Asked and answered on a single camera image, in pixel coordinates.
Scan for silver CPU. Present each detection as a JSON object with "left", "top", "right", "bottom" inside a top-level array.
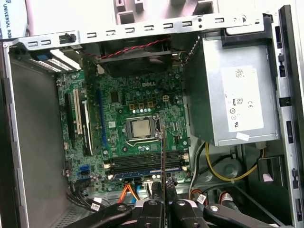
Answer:
[{"left": 132, "top": 120, "right": 152, "bottom": 138}]

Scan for yellow black wire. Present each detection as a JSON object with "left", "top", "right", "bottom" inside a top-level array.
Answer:
[{"left": 205, "top": 142, "right": 264, "bottom": 185}]

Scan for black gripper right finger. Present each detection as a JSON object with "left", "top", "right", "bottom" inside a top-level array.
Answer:
[{"left": 167, "top": 177, "right": 281, "bottom": 228}]

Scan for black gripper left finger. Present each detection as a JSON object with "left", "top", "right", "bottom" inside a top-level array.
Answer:
[{"left": 68, "top": 181, "right": 166, "bottom": 228}]

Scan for red black twisted wire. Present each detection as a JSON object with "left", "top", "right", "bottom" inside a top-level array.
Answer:
[{"left": 79, "top": 35, "right": 171, "bottom": 60}]

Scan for grey power supply unit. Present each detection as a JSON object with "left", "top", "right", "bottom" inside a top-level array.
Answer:
[{"left": 182, "top": 35, "right": 281, "bottom": 147}]

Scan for black RAM slot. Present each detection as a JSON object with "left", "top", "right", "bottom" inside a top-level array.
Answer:
[
  {"left": 111, "top": 155, "right": 183, "bottom": 168},
  {"left": 112, "top": 161, "right": 184, "bottom": 174},
  {"left": 111, "top": 150, "right": 183, "bottom": 162}
]

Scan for orange wire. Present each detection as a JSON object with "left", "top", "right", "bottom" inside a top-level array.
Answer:
[{"left": 117, "top": 184, "right": 141, "bottom": 205}]

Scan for green motherboard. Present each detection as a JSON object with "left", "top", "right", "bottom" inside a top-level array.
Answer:
[{"left": 56, "top": 70, "right": 190, "bottom": 190}]

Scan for black PC case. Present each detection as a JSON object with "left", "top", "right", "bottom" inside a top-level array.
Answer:
[{"left": 0, "top": 4, "right": 304, "bottom": 228}]

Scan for RAM stick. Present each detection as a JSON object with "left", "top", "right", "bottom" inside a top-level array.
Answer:
[{"left": 161, "top": 124, "right": 167, "bottom": 207}]

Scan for black case fan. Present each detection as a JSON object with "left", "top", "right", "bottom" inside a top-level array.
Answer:
[{"left": 95, "top": 35, "right": 188, "bottom": 76}]

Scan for black wires with white label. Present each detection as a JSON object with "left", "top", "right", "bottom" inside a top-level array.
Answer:
[{"left": 66, "top": 185, "right": 112, "bottom": 214}]

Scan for CPU socket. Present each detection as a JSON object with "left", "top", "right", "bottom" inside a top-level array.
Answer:
[{"left": 124, "top": 114, "right": 163, "bottom": 148}]

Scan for pale blue teach pendant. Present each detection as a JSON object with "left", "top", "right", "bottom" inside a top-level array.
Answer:
[{"left": 0, "top": 0, "right": 28, "bottom": 40}]

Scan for grey parts rack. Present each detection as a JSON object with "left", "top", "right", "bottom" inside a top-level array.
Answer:
[{"left": 113, "top": 0, "right": 220, "bottom": 26}]

